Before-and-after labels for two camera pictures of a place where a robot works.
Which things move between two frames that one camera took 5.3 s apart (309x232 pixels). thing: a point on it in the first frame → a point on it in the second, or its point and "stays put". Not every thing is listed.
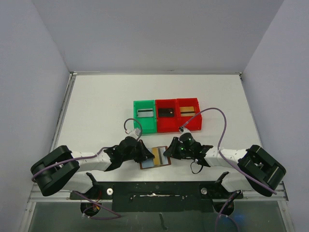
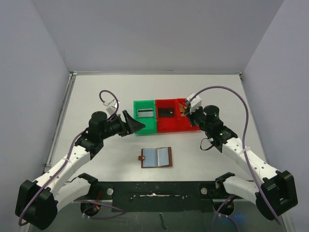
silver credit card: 145,112 stays put
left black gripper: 145,153 → 132,125
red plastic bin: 187,108 stays put
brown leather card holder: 160,159 stays put
